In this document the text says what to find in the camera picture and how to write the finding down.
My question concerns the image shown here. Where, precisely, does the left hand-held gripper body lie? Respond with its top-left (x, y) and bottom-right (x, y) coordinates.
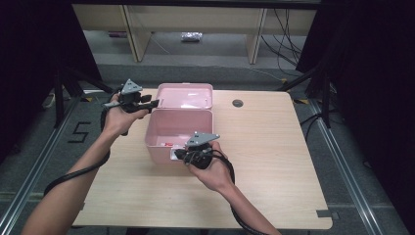
top-left (101, 78), bottom-right (144, 114)

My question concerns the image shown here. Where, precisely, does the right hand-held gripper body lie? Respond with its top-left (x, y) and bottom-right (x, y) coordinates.
top-left (182, 131), bottom-right (220, 170)

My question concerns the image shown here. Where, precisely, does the pink storage box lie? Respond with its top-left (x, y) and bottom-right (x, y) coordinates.
top-left (145, 82), bottom-right (214, 165)

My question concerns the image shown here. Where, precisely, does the person's left hand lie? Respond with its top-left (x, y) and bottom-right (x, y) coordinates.
top-left (102, 93), bottom-right (150, 138)

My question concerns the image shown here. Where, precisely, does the person's right hand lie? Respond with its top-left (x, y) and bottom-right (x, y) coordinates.
top-left (189, 141), bottom-right (234, 194)

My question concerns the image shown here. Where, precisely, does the black metal stand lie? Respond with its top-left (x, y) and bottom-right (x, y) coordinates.
top-left (277, 67), bottom-right (332, 129)
top-left (53, 63), bottom-right (116, 128)

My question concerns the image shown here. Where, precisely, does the silver foil packet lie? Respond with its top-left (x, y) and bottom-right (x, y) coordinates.
top-left (180, 31), bottom-right (204, 43)

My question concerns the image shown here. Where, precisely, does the beige desk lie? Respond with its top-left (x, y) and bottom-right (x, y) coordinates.
top-left (71, 4), bottom-right (317, 65)

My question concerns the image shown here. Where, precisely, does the black curtain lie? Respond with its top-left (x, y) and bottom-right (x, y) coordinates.
top-left (295, 0), bottom-right (415, 229)
top-left (0, 0), bottom-right (102, 165)

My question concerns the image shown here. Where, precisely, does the dark tape patch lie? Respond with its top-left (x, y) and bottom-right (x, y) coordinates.
top-left (316, 210), bottom-right (341, 220)

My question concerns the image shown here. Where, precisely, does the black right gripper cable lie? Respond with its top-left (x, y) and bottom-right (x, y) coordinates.
top-left (211, 152), bottom-right (262, 235)

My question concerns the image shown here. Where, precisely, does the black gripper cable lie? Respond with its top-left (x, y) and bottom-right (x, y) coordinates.
top-left (211, 152), bottom-right (262, 235)
top-left (43, 107), bottom-right (112, 197)

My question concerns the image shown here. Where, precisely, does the white floor cable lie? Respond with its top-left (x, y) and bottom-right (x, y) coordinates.
top-left (42, 92), bottom-right (57, 110)

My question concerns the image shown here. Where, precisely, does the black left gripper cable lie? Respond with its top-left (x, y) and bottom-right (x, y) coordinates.
top-left (43, 107), bottom-right (112, 197)

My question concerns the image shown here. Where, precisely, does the aluminium floor rail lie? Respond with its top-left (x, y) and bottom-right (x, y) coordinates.
top-left (0, 97), bottom-right (81, 235)
top-left (307, 99), bottom-right (383, 235)

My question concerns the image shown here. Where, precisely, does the bundle of black cables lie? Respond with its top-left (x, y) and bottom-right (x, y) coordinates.
top-left (260, 8), bottom-right (304, 77)

